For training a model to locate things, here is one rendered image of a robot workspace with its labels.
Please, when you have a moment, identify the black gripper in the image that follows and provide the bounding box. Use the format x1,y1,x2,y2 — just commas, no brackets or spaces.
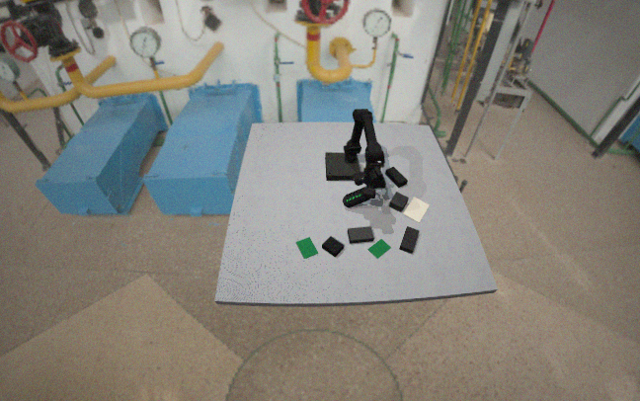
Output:
362,171,375,200

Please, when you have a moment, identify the flat green rectangular card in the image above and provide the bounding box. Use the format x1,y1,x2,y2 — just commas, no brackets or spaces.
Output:
296,237,318,259

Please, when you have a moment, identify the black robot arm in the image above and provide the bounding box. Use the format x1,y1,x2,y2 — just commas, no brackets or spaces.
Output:
344,109,385,187

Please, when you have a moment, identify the cream flat square tile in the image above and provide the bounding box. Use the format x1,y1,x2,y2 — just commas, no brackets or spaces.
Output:
403,197,429,223

